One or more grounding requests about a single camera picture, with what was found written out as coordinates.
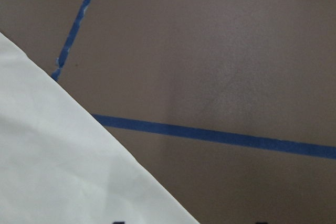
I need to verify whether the cream long-sleeve printed shirt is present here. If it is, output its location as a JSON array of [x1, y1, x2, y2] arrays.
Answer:
[[1, 36, 196, 223]]

